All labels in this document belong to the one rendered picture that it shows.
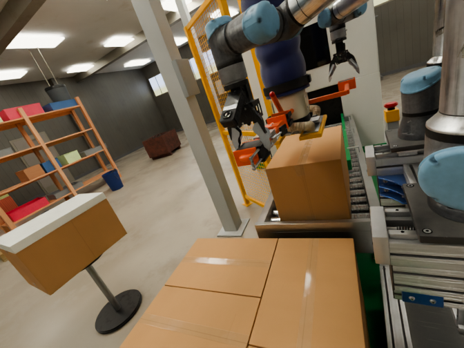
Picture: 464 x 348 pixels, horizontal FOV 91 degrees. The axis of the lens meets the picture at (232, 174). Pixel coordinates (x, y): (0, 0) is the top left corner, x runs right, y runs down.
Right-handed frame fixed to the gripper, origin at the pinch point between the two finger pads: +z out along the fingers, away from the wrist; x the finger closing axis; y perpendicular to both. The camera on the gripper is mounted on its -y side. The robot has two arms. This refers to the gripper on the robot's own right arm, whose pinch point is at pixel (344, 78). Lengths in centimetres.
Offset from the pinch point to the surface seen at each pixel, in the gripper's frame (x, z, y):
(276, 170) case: -39, 34, 38
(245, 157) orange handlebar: -25, 3, 96
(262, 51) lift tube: -30, -25, 40
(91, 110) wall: -1034, -113, -545
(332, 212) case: -14, 64, 38
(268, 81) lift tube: -30, -13, 40
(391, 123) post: 22.1, 35.4, -13.7
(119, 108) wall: -1029, -85, -687
